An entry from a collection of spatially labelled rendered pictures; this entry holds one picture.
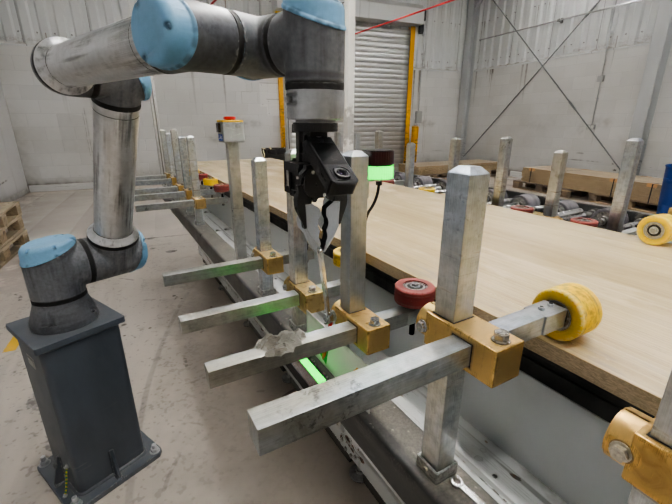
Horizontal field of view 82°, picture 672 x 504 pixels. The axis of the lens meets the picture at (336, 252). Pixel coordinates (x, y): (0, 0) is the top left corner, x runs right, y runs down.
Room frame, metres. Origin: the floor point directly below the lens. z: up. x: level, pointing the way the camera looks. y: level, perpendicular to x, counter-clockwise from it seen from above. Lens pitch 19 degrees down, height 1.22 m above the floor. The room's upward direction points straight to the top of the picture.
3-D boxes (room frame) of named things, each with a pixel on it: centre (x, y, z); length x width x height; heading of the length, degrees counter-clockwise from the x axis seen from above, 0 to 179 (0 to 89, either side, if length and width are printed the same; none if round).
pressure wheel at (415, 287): (0.70, -0.16, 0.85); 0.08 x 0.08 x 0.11
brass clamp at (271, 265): (1.09, 0.21, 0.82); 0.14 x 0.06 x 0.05; 30
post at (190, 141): (1.98, 0.72, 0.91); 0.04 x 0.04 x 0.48; 30
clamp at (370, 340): (0.66, -0.05, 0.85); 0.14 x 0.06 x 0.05; 30
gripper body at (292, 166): (0.64, 0.04, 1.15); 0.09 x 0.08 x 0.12; 30
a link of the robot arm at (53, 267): (1.13, 0.88, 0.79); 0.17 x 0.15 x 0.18; 140
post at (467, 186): (0.46, -0.16, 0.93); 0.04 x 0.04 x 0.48; 30
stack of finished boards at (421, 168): (9.07, -2.67, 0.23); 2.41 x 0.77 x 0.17; 115
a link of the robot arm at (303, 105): (0.64, 0.03, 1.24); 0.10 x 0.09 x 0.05; 120
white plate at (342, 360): (0.69, 0.00, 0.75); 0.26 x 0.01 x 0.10; 30
